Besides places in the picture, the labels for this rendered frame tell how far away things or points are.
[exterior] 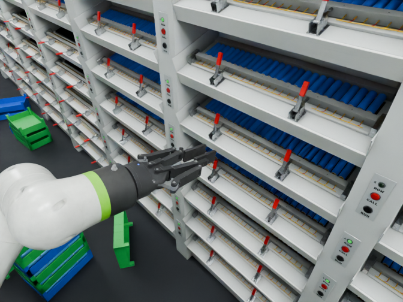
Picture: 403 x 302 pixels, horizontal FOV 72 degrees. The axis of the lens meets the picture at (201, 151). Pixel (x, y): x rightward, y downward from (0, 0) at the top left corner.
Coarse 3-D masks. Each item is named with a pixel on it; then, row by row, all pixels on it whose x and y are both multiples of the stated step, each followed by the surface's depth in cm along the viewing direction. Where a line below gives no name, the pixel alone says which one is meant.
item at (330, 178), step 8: (200, 112) 102; (208, 112) 100; (224, 120) 96; (232, 128) 94; (240, 128) 92; (248, 136) 89; (256, 136) 88; (264, 144) 86; (272, 144) 85; (272, 152) 86; (280, 152) 83; (288, 160) 82; (296, 160) 80; (304, 160) 79; (304, 168) 79; (312, 168) 77; (320, 168) 76; (312, 176) 77; (320, 176) 76; (328, 176) 74; (336, 176) 74; (336, 184) 73; (344, 184) 72
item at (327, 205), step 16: (208, 96) 108; (192, 112) 103; (192, 128) 101; (208, 128) 99; (224, 128) 97; (208, 144) 98; (224, 144) 92; (240, 144) 91; (256, 144) 89; (240, 160) 87; (256, 160) 86; (256, 176) 87; (272, 176) 81; (288, 176) 80; (352, 176) 75; (288, 192) 79; (304, 192) 76; (320, 192) 75; (336, 192) 74; (320, 208) 72; (336, 208) 71
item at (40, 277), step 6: (78, 240) 148; (84, 240) 152; (72, 246) 145; (78, 246) 149; (66, 252) 143; (72, 252) 147; (60, 258) 141; (66, 258) 145; (54, 264) 139; (60, 264) 142; (18, 270) 137; (48, 270) 137; (24, 276) 137; (36, 276) 137; (42, 276) 135; (36, 282) 133
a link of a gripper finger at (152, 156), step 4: (172, 148) 67; (152, 152) 64; (156, 152) 64; (160, 152) 64; (164, 152) 65; (168, 152) 66; (140, 156) 62; (144, 156) 62; (148, 156) 62; (152, 156) 63; (156, 156) 64; (160, 156) 65; (164, 156) 66; (148, 160) 63; (152, 160) 64
